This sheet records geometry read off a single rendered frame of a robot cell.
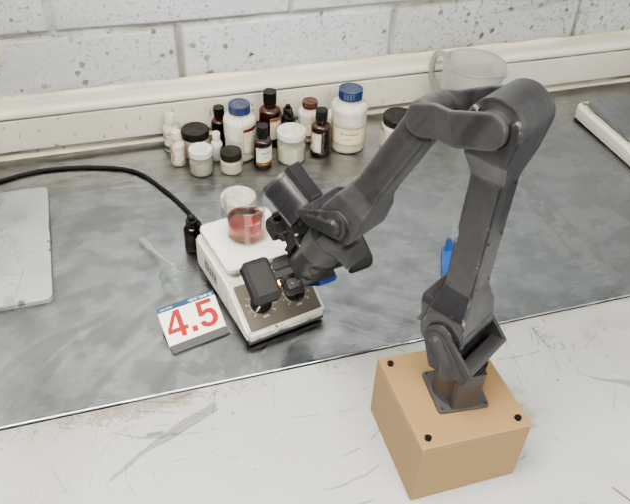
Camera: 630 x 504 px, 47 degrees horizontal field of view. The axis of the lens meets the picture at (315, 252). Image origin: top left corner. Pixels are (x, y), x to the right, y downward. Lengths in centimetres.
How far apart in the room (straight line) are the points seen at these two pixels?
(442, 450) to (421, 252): 47
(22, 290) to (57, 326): 9
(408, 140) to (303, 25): 79
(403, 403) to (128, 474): 35
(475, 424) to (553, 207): 63
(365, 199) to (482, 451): 33
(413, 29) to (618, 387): 86
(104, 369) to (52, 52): 64
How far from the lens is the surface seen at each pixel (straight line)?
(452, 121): 68
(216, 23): 147
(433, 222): 132
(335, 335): 109
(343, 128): 143
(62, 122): 148
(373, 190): 80
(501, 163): 68
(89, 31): 145
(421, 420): 88
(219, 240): 111
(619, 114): 168
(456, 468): 92
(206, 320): 109
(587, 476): 102
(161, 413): 101
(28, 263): 125
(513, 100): 66
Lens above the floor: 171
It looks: 41 degrees down
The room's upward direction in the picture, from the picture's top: 3 degrees clockwise
